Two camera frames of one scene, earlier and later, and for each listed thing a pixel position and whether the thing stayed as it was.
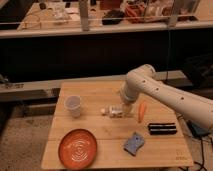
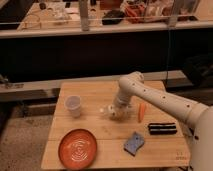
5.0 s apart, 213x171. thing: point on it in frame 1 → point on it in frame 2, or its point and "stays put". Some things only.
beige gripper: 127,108 → 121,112
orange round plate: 77,148 stays put
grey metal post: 84,4 stays put
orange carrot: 142,112 stays put
